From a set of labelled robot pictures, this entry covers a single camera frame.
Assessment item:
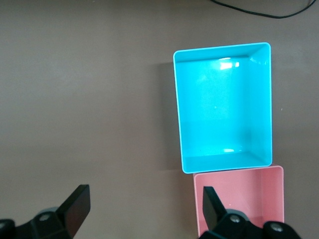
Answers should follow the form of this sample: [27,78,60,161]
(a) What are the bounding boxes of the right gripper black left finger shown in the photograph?
[14,184,91,239]

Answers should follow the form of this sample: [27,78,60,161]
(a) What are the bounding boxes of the blue plastic bin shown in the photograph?
[172,41,273,174]

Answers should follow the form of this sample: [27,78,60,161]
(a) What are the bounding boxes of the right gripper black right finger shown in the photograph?
[199,186,265,239]

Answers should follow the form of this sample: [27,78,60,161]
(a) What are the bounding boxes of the pink plastic bin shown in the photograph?
[193,165,285,239]

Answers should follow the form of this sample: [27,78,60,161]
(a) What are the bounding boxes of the black cable on table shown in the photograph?
[209,0,318,19]

